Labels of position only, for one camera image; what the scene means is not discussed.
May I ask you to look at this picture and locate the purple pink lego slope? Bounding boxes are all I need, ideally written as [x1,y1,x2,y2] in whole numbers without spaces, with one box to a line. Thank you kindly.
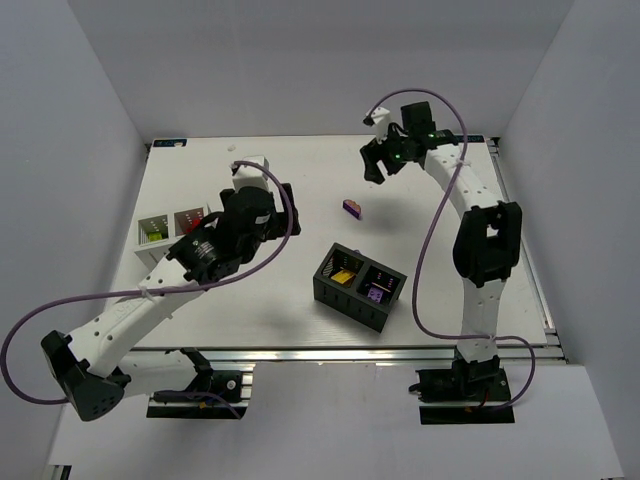
[342,199,362,220]

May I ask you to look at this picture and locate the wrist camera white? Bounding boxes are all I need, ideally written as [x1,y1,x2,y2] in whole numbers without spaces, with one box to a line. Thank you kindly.
[363,106,391,143]
[231,155,270,192]

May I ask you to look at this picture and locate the black two-compartment container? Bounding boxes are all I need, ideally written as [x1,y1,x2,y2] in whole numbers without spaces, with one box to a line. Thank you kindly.
[313,243,407,333]

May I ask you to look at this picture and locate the purple lego piece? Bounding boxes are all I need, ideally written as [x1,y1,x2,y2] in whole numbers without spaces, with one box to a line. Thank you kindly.
[367,286,386,304]

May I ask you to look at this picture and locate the white two-compartment container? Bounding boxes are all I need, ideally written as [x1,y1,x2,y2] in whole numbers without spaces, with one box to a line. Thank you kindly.
[134,203,211,270]

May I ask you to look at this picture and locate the aluminium front rail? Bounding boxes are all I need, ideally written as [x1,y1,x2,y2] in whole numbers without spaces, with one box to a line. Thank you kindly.
[128,345,565,362]

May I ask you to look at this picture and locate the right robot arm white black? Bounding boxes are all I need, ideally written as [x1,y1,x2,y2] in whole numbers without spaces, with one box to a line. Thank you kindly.
[360,102,522,402]

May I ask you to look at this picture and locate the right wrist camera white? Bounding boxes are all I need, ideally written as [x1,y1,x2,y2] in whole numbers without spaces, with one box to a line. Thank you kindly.
[363,106,391,143]

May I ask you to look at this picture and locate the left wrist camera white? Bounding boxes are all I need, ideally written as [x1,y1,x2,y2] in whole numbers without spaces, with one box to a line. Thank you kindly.
[231,155,270,192]

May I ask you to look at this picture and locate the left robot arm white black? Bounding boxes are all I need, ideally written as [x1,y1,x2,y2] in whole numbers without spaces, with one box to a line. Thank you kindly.
[41,183,301,422]

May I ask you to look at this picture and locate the long red lego brick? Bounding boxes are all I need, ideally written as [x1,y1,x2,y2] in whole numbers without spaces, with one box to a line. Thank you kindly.
[184,218,201,234]

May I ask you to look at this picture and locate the left blue table label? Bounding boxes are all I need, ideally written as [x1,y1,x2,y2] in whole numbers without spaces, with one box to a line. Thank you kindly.
[152,138,187,148]

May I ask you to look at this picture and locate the right blue table label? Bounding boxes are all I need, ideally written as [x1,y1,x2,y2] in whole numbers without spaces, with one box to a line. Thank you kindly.
[457,134,486,143]

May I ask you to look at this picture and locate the yellow lego plate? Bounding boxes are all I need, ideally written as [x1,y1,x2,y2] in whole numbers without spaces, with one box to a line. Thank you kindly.
[330,269,356,287]

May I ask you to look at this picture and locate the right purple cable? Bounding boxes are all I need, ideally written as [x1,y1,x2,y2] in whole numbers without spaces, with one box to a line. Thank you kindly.
[369,89,537,412]

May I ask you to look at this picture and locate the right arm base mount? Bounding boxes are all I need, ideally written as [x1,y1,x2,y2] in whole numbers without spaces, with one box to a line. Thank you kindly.
[408,367,515,426]

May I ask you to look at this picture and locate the blue table label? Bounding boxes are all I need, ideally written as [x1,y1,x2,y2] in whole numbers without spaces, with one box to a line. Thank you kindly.
[457,134,486,143]
[152,138,187,148]

